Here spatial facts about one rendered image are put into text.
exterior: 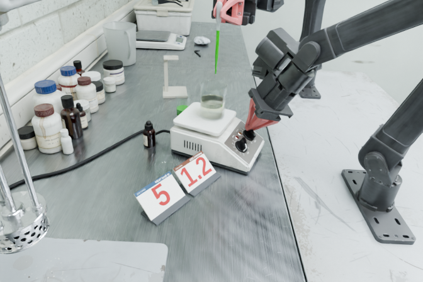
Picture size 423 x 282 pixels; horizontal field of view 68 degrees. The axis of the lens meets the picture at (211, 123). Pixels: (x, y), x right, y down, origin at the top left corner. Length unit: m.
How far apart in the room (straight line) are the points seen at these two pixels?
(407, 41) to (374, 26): 1.90
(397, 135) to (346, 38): 0.19
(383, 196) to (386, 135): 0.13
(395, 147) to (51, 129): 0.70
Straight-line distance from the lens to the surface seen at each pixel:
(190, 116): 0.75
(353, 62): 2.39
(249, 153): 0.73
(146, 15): 1.77
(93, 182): 0.72
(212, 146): 0.71
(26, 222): 0.41
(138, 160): 0.76
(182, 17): 1.75
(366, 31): 0.60
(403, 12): 0.59
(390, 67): 2.51
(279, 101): 0.69
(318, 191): 0.73
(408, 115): 0.62
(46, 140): 0.81
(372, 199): 0.70
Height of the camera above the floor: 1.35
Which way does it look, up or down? 30 degrees down
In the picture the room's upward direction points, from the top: 3 degrees clockwise
